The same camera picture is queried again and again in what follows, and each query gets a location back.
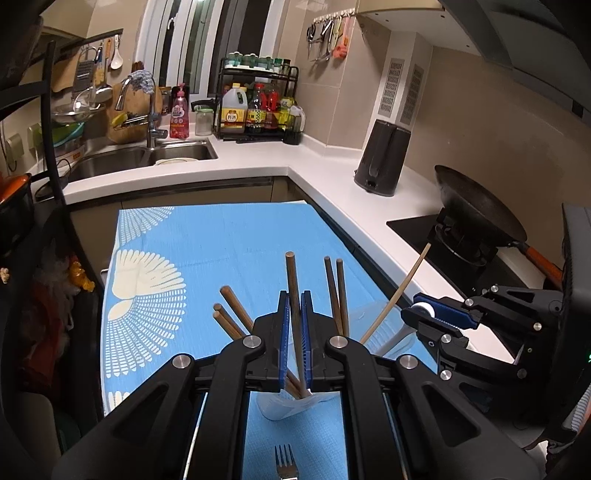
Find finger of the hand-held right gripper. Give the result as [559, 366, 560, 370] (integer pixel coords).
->
[413, 318, 555, 384]
[401, 285, 561, 333]

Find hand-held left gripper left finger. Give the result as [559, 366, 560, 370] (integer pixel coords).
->
[51, 290, 294, 480]

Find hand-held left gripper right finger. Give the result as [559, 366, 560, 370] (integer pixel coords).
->
[300, 288, 541, 480]

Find white ceramic spoon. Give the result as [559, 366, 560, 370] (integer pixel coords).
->
[379, 302, 435, 361]

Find wooden chopstick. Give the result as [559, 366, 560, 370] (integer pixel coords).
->
[359, 242, 432, 346]
[219, 286, 256, 333]
[335, 258, 350, 337]
[212, 311, 243, 341]
[323, 256, 345, 337]
[284, 250, 312, 400]
[212, 302, 247, 340]

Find clear plastic cup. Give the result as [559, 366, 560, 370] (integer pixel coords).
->
[252, 302, 409, 423]

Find black gas stove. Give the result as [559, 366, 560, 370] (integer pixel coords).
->
[387, 215, 564, 365]

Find blue printed tablecloth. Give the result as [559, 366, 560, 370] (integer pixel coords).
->
[99, 200, 444, 480]

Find black electric kettle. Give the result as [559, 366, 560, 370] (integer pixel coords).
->
[354, 119, 413, 198]

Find dark soy sauce bottle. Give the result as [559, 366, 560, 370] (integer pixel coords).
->
[246, 83, 269, 134]

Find red sauce bottle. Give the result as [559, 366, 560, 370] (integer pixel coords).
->
[265, 90, 282, 130]

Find glass jar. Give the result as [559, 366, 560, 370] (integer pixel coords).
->
[194, 105, 214, 137]

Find yellow oil jug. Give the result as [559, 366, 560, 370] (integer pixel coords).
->
[221, 83, 247, 134]

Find red bag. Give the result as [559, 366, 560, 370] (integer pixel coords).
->
[28, 258, 75, 393]

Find grey range hood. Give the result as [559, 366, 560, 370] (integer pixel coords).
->
[438, 0, 591, 121]

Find steel kitchen sink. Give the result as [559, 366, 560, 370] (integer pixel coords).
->
[65, 138, 219, 183]

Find black spice rack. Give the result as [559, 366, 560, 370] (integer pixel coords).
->
[218, 53, 300, 141]

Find red dish soap bottle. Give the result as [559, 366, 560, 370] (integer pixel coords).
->
[169, 83, 191, 139]

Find chrome faucet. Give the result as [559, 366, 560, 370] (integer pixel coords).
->
[115, 76, 169, 149]

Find round wooden cutting board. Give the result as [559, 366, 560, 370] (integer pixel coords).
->
[108, 85, 162, 144]

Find row of spice jars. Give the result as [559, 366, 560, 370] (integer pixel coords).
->
[226, 52, 291, 75]

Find black shelf rack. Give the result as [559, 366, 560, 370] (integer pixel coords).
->
[0, 39, 105, 324]

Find orange hanging tool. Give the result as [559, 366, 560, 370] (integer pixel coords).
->
[335, 16, 352, 58]

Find blue dishcloth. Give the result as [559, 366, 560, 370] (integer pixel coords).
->
[130, 69, 158, 95]

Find hanging kitchen scissors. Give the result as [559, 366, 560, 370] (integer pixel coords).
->
[307, 21, 335, 63]

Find green plastic basin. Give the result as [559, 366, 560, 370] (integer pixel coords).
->
[48, 122, 86, 148]

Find black pot with orange rim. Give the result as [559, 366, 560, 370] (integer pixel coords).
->
[0, 173, 35, 250]

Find window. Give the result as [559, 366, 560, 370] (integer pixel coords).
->
[139, 0, 296, 100]

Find steel bowl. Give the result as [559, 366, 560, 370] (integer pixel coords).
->
[71, 85, 114, 114]

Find metal grater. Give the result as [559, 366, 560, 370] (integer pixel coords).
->
[74, 46, 93, 86]

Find black wok with wooden handle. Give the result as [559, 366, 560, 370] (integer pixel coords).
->
[434, 165, 566, 282]

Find white-handled steel fork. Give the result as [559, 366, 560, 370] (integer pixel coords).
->
[274, 444, 300, 480]

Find white wall vent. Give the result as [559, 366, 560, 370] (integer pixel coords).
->
[399, 65, 424, 125]
[379, 58, 406, 116]

